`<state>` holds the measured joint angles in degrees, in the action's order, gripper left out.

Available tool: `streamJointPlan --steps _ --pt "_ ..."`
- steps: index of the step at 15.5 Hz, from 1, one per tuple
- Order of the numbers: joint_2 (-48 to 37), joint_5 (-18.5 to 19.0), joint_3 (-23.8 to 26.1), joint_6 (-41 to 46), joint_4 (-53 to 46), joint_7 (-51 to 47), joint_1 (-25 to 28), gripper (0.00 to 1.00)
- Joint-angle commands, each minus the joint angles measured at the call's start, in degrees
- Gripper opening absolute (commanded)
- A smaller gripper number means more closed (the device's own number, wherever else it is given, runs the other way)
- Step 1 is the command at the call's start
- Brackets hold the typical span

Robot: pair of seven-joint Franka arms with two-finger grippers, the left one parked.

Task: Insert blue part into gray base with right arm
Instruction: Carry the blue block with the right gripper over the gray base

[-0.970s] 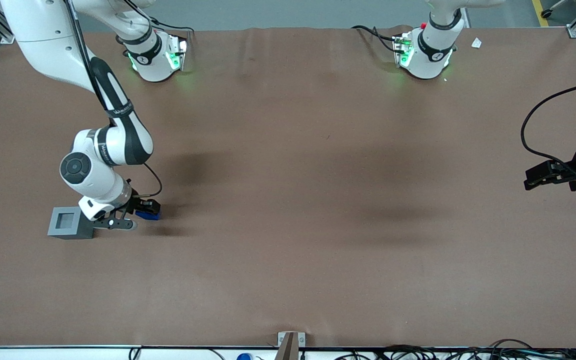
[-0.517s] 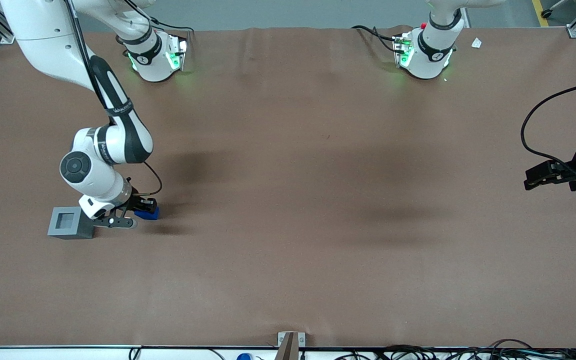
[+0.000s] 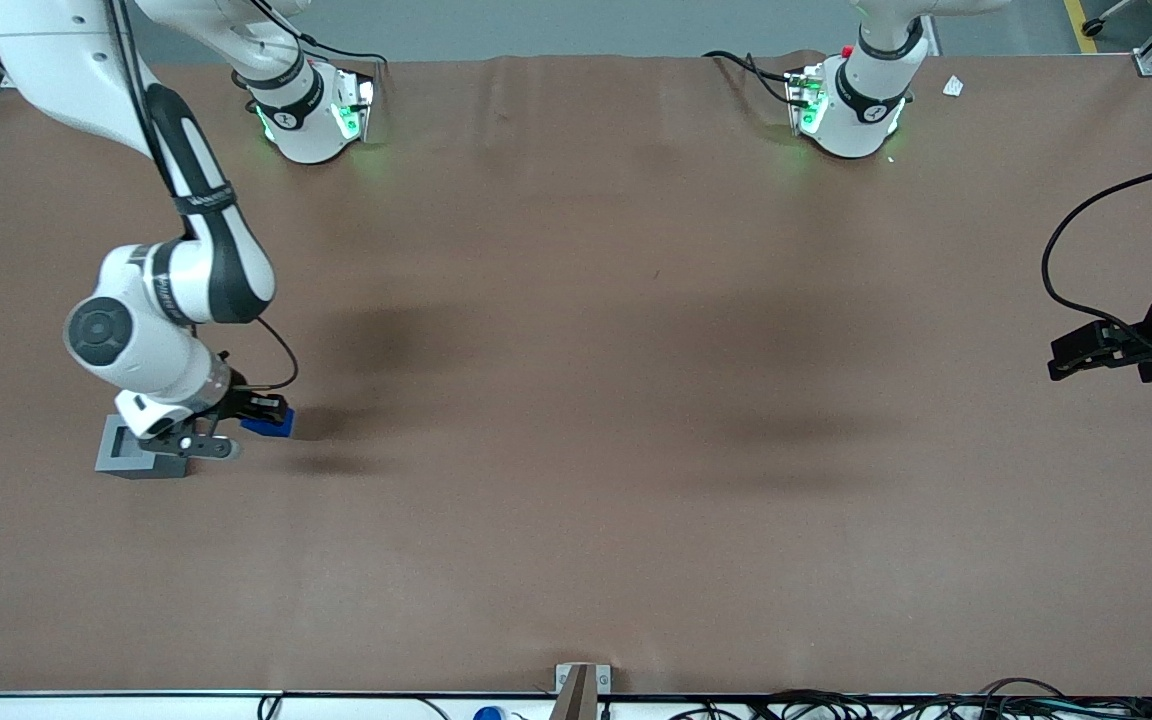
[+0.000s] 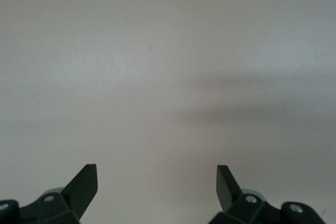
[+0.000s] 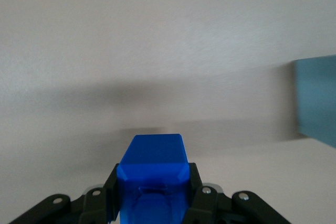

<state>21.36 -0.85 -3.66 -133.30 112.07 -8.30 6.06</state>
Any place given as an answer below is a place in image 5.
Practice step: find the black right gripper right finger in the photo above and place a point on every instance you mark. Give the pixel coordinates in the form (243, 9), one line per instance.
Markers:
(207, 203)

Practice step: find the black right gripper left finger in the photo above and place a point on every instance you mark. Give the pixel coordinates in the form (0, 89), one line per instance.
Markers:
(97, 203)

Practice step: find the blue plastic part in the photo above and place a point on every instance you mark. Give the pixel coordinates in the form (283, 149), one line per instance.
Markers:
(155, 161)

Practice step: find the gray square base block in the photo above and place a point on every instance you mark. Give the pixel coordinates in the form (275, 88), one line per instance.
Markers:
(317, 98)

